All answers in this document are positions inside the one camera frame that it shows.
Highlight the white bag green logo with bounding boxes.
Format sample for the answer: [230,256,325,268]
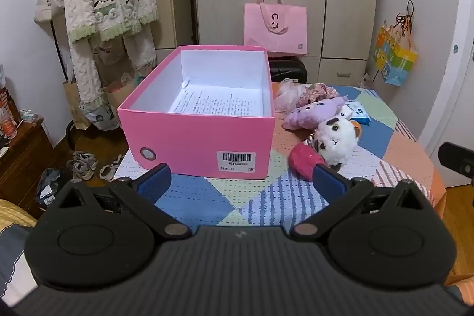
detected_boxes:
[81,105,113,131]

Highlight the pink tote bag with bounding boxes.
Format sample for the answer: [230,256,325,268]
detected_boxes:
[243,0,308,55]

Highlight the red plush apple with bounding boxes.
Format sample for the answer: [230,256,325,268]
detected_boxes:
[289,144,328,180]

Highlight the orange label bottle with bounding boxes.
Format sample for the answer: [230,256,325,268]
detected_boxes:
[0,73,18,138]

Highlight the purple plush toy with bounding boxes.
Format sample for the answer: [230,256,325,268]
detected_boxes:
[283,96,349,129]

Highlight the black coat rack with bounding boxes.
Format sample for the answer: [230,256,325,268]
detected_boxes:
[46,0,80,154]

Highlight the floral scrunchie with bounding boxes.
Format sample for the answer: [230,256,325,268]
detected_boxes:
[296,83,340,105]

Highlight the orange black lanyards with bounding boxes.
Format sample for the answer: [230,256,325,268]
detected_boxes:
[396,1,414,36]

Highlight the white blue wet wipes pack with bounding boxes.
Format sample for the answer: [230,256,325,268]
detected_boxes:
[344,102,372,126]

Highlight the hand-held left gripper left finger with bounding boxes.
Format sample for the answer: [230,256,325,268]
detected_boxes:
[55,163,192,240]

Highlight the patchwork tablecloth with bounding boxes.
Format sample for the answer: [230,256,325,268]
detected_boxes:
[113,83,447,228]

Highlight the black plastic bag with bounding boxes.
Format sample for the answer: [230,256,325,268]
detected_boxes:
[35,168,71,209]

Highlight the white cat plush toy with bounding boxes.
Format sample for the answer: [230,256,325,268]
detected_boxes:
[310,117,363,169]

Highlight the black suitcase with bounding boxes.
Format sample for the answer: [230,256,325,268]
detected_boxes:
[268,56,309,83]

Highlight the patterned bed blanket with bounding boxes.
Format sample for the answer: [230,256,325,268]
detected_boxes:
[0,199,45,305]

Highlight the pink cardboard box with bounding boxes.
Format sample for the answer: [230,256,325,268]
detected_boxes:
[117,45,276,180]

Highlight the colourful paper gift bag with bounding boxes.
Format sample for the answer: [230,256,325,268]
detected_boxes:
[373,20,418,87]

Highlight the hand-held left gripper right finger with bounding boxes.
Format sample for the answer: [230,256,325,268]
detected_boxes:
[291,164,423,240]

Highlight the printed paper sheet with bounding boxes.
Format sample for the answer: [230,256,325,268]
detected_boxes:
[168,78,264,116]

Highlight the wooden side cabinet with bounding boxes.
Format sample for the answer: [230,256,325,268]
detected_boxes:
[0,116,56,196]

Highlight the white door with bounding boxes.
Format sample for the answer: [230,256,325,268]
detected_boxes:
[418,0,474,189]

